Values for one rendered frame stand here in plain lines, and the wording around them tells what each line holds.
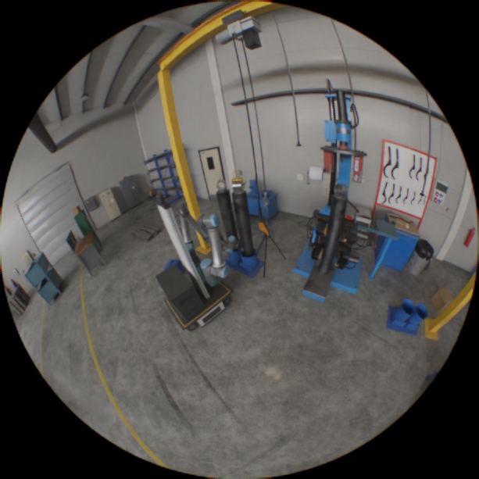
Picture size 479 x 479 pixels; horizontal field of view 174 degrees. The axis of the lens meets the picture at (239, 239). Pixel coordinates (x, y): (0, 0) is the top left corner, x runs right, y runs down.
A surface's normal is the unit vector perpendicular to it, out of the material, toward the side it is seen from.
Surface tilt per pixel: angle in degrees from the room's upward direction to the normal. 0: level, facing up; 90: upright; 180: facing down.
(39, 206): 90
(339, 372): 0
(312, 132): 90
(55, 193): 90
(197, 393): 0
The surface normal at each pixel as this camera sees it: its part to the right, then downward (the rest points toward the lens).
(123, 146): 0.79, 0.26
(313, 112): -0.60, 0.53
